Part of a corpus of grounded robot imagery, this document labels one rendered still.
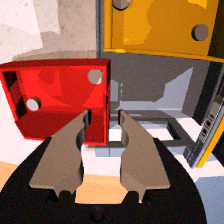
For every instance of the orange flat bar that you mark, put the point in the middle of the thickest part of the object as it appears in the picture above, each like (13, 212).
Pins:
(212, 143)

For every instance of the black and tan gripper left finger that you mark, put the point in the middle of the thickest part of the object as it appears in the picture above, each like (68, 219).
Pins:
(54, 165)

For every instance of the red bin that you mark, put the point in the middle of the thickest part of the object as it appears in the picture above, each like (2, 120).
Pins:
(64, 94)

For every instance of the dark grey shelf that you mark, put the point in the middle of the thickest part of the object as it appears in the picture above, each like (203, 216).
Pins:
(155, 90)

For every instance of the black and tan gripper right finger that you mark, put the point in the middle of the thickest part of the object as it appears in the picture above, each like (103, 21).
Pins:
(148, 167)

